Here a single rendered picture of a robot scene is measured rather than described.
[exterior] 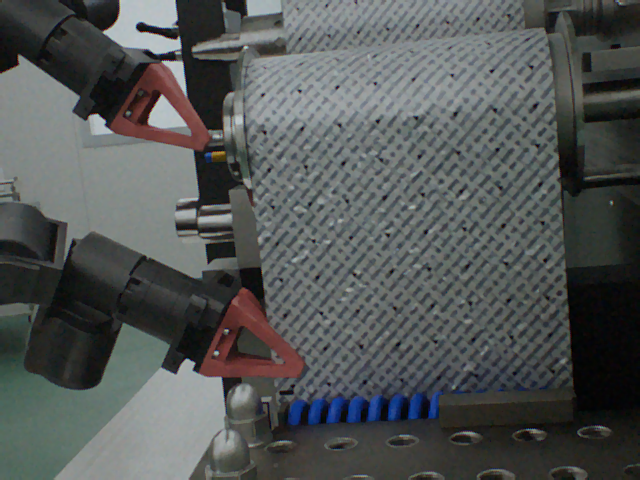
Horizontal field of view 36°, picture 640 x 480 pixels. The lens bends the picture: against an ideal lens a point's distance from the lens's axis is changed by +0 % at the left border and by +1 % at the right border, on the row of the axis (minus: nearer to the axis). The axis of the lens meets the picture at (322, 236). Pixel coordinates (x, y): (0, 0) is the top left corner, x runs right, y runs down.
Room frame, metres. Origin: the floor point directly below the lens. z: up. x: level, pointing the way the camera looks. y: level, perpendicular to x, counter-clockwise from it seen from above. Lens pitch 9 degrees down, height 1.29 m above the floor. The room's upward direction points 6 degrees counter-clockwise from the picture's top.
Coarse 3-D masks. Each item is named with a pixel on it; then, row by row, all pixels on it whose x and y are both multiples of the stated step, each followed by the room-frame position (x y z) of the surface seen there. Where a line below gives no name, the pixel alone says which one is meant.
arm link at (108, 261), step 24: (72, 240) 0.78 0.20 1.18; (96, 240) 0.77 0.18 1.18; (72, 264) 0.75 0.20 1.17; (96, 264) 0.75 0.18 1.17; (120, 264) 0.76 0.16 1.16; (72, 288) 0.76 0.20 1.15; (96, 288) 0.75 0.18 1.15; (120, 288) 0.75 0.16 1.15; (72, 312) 0.77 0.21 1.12; (96, 312) 0.78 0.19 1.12
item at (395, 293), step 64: (512, 192) 0.73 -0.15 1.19; (320, 256) 0.75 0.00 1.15; (384, 256) 0.74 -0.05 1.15; (448, 256) 0.74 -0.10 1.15; (512, 256) 0.73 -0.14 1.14; (320, 320) 0.75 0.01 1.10; (384, 320) 0.74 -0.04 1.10; (448, 320) 0.74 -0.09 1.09; (512, 320) 0.73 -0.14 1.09; (320, 384) 0.75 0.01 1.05; (384, 384) 0.74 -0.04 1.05; (448, 384) 0.74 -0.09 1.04; (512, 384) 0.73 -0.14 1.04
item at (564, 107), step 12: (552, 36) 0.77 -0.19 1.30; (552, 48) 0.75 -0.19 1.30; (564, 48) 0.75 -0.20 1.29; (552, 60) 0.74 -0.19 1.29; (564, 60) 0.74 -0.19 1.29; (552, 72) 0.74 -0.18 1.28; (564, 72) 0.73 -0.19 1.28; (564, 84) 0.73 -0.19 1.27; (564, 96) 0.73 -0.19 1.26; (564, 108) 0.73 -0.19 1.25; (564, 120) 0.73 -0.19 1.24; (564, 132) 0.73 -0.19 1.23; (564, 144) 0.73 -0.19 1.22; (564, 156) 0.74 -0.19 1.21; (240, 168) 0.77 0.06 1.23; (564, 168) 0.75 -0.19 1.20
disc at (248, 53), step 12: (252, 48) 0.82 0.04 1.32; (240, 60) 0.78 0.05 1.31; (240, 72) 0.77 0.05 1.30; (240, 84) 0.76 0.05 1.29; (240, 96) 0.76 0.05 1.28; (240, 108) 0.75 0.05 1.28; (240, 120) 0.75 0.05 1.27; (240, 132) 0.75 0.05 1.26; (240, 144) 0.75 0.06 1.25; (240, 156) 0.75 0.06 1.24; (252, 192) 0.76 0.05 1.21; (252, 204) 0.77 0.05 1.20
